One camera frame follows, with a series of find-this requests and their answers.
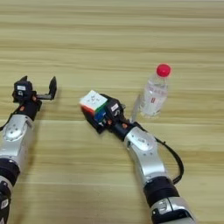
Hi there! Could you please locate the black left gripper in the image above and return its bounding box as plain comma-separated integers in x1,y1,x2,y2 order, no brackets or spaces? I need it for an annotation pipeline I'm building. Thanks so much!
15,75,58,122

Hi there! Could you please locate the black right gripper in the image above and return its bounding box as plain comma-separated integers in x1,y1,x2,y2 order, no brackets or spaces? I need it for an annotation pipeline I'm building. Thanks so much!
83,93,137,141

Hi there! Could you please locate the colourful puzzle cube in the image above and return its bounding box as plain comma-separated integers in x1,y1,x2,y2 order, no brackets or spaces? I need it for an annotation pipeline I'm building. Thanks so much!
79,89,109,123

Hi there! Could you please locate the clear bottle with red cap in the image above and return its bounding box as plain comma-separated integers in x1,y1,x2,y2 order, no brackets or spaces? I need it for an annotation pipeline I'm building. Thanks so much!
139,63,172,119

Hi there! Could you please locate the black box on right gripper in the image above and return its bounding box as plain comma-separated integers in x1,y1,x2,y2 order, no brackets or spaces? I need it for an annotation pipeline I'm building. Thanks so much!
105,98,124,119

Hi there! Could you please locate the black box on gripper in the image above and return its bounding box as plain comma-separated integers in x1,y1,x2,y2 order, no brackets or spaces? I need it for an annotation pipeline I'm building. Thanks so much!
11,80,34,104
105,98,124,119

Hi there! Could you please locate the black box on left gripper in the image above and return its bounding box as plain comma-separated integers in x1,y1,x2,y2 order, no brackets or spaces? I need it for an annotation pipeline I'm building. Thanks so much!
11,80,34,104

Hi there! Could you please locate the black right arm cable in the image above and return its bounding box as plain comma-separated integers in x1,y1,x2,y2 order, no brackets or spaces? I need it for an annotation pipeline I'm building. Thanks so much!
135,122,186,186

